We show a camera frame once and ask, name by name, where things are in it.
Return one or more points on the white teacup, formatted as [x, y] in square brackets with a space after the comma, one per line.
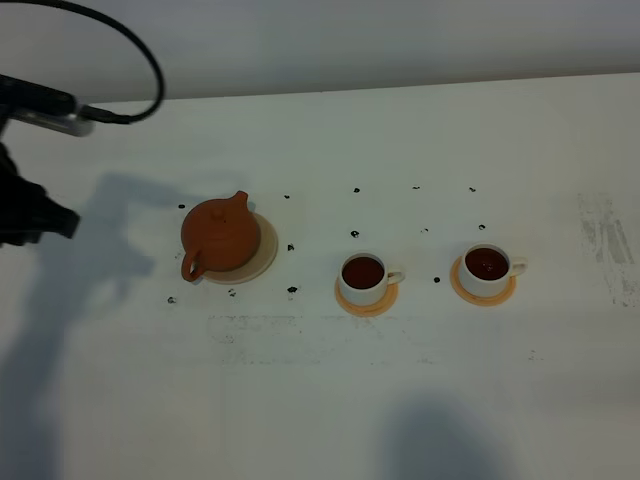
[364, 279]
[487, 267]

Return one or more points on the brown clay teapot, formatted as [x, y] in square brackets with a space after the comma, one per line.
[218, 235]

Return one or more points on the orange coaster right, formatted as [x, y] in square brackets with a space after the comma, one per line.
[483, 301]

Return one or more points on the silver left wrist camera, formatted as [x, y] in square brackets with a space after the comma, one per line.
[41, 106]

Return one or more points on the white teacup right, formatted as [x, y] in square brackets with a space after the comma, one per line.
[487, 267]

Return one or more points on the beige round teapot coaster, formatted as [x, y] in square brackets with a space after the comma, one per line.
[264, 257]

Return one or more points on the white teacup left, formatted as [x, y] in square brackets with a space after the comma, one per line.
[364, 279]

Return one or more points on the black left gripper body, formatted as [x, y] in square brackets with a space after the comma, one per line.
[23, 205]

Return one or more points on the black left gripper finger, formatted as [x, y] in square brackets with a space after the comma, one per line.
[54, 218]

